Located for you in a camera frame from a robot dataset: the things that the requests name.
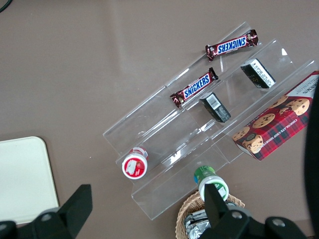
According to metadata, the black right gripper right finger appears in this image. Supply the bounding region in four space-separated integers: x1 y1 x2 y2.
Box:
203 183 232 230

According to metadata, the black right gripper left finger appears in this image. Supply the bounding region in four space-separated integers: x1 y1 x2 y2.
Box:
58 184 93 239

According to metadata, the wicker basket holding foil packs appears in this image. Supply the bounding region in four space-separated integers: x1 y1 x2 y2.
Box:
176 191 246 239

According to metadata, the beige plastic tray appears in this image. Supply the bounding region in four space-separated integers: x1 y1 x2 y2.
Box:
0 136 60 225

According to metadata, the silver foil wrapped pack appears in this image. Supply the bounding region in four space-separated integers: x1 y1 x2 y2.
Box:
184 208 212 239

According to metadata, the green-lid yogurt cup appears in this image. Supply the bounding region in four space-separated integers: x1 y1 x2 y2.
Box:
193 165 229 202

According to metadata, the red-lid yogurt cup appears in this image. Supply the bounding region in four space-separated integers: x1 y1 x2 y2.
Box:
121 146 150 179

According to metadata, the red tartan cookie box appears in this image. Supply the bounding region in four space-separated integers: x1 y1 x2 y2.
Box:
231 71 319 162

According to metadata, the small black carton box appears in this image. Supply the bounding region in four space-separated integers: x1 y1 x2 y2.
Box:
199 92 231 123
240 58 277 89

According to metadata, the clear acrylic stepped display stand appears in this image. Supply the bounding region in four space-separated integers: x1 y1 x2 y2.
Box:
102 21 319 221

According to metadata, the Snickers chocolate bar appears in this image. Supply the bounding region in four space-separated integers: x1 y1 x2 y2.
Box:
205 29 259 62
170 67 219 108

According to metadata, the thick black blurred cable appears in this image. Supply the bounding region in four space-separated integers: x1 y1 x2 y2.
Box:
303 84 319 225

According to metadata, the black cable loop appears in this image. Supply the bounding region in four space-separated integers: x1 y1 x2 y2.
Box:
0 0 12 13

